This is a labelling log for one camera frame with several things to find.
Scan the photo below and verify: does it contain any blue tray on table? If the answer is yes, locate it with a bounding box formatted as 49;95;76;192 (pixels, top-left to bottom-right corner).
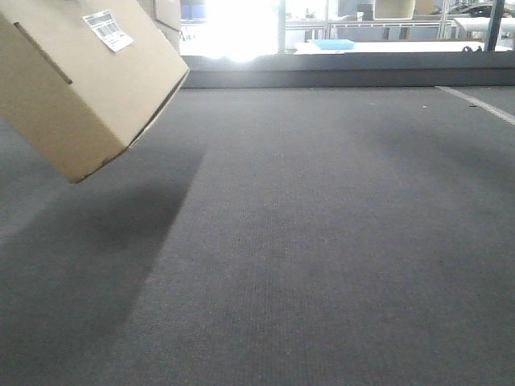
311;39;356;51

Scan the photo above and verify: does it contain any small brown cardboard package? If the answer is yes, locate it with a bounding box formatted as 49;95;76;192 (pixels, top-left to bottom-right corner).
1;1;189;183

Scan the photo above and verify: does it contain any white background table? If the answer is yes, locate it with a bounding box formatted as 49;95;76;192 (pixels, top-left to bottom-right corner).
295;40;512;55

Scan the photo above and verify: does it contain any black vertical hose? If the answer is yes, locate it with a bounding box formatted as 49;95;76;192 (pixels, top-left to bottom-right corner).
485;0;506;52

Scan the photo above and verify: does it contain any beige plastic tub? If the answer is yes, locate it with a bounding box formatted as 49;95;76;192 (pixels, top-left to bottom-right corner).
373;0;415;20

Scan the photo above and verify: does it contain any white barcode label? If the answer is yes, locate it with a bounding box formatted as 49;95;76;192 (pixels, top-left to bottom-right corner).
82;10;134;52

